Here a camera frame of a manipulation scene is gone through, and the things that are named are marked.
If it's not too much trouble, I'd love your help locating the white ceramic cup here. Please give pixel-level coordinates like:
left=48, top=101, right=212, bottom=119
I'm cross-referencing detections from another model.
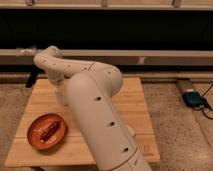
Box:
left=55, top=86, right=68, bottom=106

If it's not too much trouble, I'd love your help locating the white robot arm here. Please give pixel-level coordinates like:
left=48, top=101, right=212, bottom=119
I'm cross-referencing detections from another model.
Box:
left=34, top=46, right=152, bottom=171

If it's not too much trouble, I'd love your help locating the wooden table board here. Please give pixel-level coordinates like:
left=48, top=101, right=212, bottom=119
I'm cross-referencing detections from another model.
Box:
left=5, top=78, right=160, bottom=167

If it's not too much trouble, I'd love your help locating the brown sausage on plate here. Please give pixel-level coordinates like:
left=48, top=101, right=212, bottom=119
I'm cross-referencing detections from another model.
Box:
left=40, top=121, right=60, bottom=142

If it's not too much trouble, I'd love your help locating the orange round plate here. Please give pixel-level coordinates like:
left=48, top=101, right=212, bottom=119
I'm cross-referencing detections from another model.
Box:
left=27, top=113, right=67, bottom=150

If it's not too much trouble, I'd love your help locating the blue power adapter box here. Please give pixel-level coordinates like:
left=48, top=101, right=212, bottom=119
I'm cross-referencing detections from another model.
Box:
left=182, top=92, right=202, bottom=107

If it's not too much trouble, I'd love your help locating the black table leg bracket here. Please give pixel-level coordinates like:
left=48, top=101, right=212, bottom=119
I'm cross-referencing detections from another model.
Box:
left=25, top=69, right=38, bottom=88

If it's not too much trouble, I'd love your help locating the black cable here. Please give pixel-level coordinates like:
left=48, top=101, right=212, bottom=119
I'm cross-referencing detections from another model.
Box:
left=199, top=83, right=213, bottom=120

